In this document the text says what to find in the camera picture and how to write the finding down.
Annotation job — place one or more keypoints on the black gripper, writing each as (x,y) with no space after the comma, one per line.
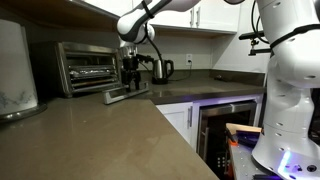
(130,68)

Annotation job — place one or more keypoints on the toaster oven glass door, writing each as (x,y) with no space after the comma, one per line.
(116,96)

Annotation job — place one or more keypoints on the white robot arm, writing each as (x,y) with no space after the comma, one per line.
(293,100)

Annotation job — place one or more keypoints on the foil-lined oven tray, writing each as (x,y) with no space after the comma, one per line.
(91,71)

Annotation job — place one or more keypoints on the white base cabinet door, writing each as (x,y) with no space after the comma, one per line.
(175,116)

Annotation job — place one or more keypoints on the stainless toaster oven body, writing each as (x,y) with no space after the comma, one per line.
(86,50)

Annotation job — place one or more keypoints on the stainless glass-door beverage cooler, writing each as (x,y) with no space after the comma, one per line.
(216,140)

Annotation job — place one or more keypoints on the stainless electric kettle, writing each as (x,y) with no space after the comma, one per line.
(161,70)

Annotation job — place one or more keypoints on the small dark countertop object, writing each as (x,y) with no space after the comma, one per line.
(223,78)

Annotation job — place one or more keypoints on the orange clamp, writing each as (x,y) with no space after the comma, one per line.
(232,142)

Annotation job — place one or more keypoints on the white canister on metal base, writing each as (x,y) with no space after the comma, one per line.
(15,66)

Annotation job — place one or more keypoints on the wooden board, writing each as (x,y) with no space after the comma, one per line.
(243,127)

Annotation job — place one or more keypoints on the dark blue-lit device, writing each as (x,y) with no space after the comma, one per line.
(248,137)

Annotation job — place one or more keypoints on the perforated metal robot table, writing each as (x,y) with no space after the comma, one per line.
(241,163)

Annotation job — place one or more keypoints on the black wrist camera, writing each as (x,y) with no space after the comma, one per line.
(145,58)

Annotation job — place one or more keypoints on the white wall outlet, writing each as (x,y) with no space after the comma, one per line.
(189,59)

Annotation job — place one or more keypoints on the white wall cabinet brown underside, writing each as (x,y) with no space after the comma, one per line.
(60,13)

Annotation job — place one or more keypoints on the white wall cabinet two doors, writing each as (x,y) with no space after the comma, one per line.
(216,15)

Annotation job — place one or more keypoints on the black camera on mount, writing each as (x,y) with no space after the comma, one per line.
(256,35)

